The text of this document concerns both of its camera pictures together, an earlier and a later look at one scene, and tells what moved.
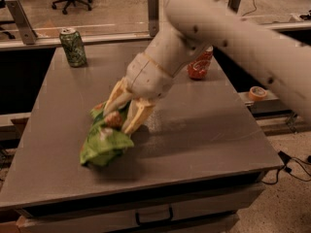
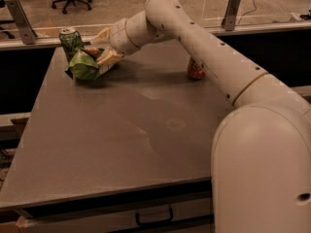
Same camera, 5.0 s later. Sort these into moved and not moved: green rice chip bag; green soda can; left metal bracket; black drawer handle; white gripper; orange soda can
Moved: white gripper; green rice chip bag
Not moved: green soda can; orange soda can; left metal bracket; black drawer handle
